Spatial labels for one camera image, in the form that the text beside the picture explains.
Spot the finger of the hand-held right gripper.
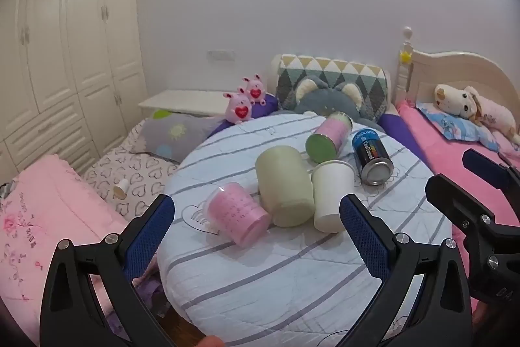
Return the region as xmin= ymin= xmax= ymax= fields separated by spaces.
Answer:
xmin=462 ymin=148 xmax=520 ymax=192
xmin=425 ymin=173 xmax=520 ymax=247

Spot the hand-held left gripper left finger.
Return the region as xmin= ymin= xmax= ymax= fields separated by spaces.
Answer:
xmin=39 ymin=194 xmax=180 ymax=347

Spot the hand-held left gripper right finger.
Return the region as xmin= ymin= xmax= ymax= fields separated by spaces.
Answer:
xmin=336 ymin=194 xmax=474 ymax=347

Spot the white paper cup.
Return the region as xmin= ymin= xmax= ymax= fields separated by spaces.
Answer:
xmin=311 ymin=160 xmax=356 ymax=233

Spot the translucent pink cup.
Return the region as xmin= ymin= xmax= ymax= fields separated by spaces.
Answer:
xmin=202 ymin=182 xmax=271 ymax=248

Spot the large pale green cup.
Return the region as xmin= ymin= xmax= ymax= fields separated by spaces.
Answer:
xmin=254 ymin=145 xmax=316 ymax=228

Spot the pink and green cup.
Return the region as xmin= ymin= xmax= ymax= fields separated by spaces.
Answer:
xmin=305 ymin=112 xmax=354 ymax=164

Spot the blue printed pillow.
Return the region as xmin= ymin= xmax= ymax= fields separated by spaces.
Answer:
xmin=416 ymin=103 xmax=513 ymax=153

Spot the pink bed sheet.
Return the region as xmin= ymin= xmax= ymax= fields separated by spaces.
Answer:
xmin=395 ymin=99 xmax=520 ymax=331

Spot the heart print bed sheet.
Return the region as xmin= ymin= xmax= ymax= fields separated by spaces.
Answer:
xmin=83 ymin=119 xmax=180 ymax=221

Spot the white plush dog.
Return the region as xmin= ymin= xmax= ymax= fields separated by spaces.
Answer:
xmin=433 ymin=84 xmax=520 ymax=137

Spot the blue and black can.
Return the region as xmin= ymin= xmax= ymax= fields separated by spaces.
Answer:
xmin=351 ymin=128 xmax=394 ymax=186

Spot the purple cloth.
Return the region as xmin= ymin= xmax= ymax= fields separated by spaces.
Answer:
xmin=378 ymin=105 xmax=432 ymax=169

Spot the grey dotted pillow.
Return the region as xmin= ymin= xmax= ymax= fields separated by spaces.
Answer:
xmin=140 ymin=109 xmax=221 ymax=165

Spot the pink embroidered blanket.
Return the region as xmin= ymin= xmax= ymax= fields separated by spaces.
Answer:
xmin=0 ymin=154 xmax=163 ymax=336

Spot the cream bed headboard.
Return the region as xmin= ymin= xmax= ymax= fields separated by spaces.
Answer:
xmin=396 ymin=27 xmax=520 ymax=137

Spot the white bedside table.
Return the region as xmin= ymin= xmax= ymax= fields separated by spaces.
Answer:
xmin=137 ymin=89 xmax=245 ymax=118

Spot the grey plush toy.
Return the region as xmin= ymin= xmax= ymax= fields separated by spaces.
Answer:
xmin=279 ymin=75 xmax=385 ymax=129

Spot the pink plush rabbit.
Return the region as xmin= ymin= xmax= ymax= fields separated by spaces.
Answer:
xmin=242 ymin=74 xmax=267 ymax=106
xmin=223 ymin=87 xmax=253 ymax=124

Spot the purple pillow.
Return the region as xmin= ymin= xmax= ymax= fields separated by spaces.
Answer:
xmin=205 ymin=93 xmax=281 ymax=138

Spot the triangle pattern cushion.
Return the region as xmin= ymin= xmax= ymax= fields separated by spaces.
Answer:
xmin=271 ymin=54 xmax=392 ymax=117

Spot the white wardrobe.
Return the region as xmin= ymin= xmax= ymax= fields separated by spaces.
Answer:
xmin=0 ymin=0 xmax=148 ymax=185

